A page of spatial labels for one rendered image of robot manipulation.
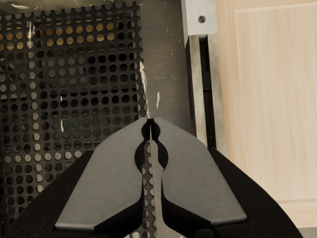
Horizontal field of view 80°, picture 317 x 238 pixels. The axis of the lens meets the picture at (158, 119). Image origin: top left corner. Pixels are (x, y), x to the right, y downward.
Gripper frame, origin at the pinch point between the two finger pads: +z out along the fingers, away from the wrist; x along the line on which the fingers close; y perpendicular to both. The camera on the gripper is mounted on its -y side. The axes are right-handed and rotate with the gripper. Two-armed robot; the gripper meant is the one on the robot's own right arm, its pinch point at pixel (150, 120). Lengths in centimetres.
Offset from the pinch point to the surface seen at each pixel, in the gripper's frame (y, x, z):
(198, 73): 4.2, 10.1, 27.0
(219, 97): 8.5, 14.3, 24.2
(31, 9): -7, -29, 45
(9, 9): -7, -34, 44
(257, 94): 9.7, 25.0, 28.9
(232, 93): 9.6, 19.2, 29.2
